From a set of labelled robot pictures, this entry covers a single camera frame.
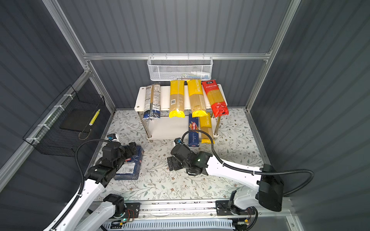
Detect blue Barilla spaghetti box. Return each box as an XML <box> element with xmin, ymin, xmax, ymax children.
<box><xmin>188</xmin><ymin>113</ymin><xmax>199</xmax><ymax>147</ymax></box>

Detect dark blue pasta box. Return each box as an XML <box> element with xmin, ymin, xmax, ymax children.
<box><xmin>114</xmin><ymin>146</ymin><xmax>144</xmax><ymax>181</ymax></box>

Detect yellow Pastatime spaghetti bag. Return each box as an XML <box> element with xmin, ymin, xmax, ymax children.
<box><xmin>199</xmin><ymin>113</ymin><xmax>214</xmax><ymax>144</ymax></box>

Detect clear blue spaghetti bag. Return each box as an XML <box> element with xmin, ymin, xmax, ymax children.
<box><xmin>143</xmin><ymin>84</ymin><xmax>161</xmax><ymax>120</ymax></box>

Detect yellow spaghetti bag label up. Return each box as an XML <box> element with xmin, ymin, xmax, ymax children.
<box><xmin>169</xmin><ymin>80</ymin><xmax>185</xmax><ymax>118</ymax></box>

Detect red spaghetti bag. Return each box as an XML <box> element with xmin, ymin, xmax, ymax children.
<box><xmin>202</xmin><ymin>80</ymin><xmax>229</xmax><ymax>117</ymax></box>

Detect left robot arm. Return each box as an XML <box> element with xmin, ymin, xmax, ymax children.
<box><xmin>46</xmin><ymin>140</ymin><xmax>138</xmax><ymax>231</ymax></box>

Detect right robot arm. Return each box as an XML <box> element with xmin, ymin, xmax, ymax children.
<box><xmin>167</xmin><ymin>131</ymin><xmax>315</xmax><ymax>214</ymax></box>

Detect white two-tier shelf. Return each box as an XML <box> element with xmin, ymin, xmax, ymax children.
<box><xmin>134</xmin><ymin>84</ymin><xmax>228</xmax><ymax>141</ymax></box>

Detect yellow marker pen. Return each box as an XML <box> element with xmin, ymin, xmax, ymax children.
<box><xmin>89</xmin><ymin>109</ymin><xmax>101</xmax><ymax>126</ymax></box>

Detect floral table mat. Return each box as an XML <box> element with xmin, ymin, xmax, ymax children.
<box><xmin>82</xmin><ymin>108</ymin><xmax>277</xmax><ymax>202</ymax></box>

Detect pens in white basket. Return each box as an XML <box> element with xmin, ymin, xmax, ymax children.
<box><xmin>171</xmin><ymin>71</ymin><xmax>211</xmax><ymax>81</ymax></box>

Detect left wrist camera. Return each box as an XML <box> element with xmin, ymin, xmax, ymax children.
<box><xmin>107</xmin><ymin>133</ymin><xmax>119</xmax><ymax>142</ymax></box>

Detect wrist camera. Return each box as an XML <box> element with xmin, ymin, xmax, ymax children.
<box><xmin>107</xmin><ymin>133</ymin><xmax>119</xmax><ymax>142</ymax></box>
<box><xmin>174</xmin><ymin>138</ymin><xmax>183</xmax><ymax>146</ymax></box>

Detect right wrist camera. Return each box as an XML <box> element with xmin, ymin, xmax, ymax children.
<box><xmin>174</xmin><ymin>138</ymin><xmax>183</xmax><ymax>146</ymax></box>

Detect black wire basket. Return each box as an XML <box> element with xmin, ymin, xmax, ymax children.
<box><xmin>23</xmin><ymin>81</ymin><xmax>111</xmax><ymax>157</ymax></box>

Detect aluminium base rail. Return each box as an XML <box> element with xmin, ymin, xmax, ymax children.
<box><xmin>59</xmin><ymin>197</ymin><xmax>294</xmax><ymax>223</ymax></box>

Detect white wire mesh basket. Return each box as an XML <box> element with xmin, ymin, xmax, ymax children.
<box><xmin>147</xmin><ymin>57</ymin><xmax>214</xmax><ymax>81</ymax></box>

